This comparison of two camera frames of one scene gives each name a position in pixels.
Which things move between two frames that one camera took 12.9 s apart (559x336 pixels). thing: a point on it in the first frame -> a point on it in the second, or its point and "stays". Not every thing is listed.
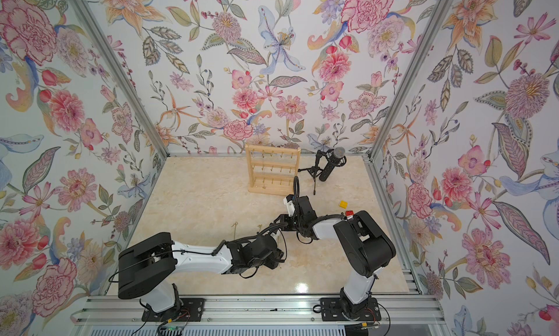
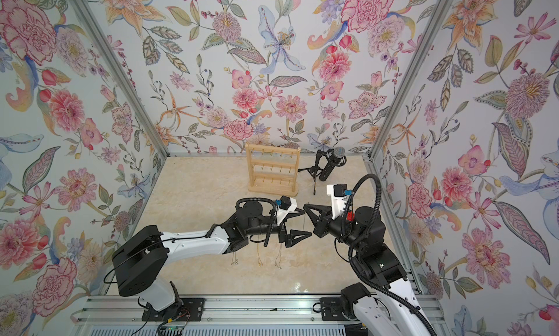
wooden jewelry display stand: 271,170 stays
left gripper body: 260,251 -> 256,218
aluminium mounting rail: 262,311 stays
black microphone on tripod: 335,157 stays
